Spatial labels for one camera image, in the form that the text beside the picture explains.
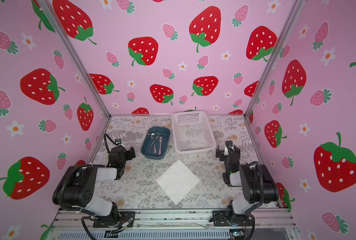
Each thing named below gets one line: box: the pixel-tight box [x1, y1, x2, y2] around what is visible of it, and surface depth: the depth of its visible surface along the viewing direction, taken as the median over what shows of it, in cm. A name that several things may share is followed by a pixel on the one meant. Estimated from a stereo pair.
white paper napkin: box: [155, 159, 201, 206], surface depth 88 cm
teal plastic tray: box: [140, 126, 171, 160], surface depth 105 cm
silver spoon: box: [150, 132, 157, 154], surface depth 108 cm
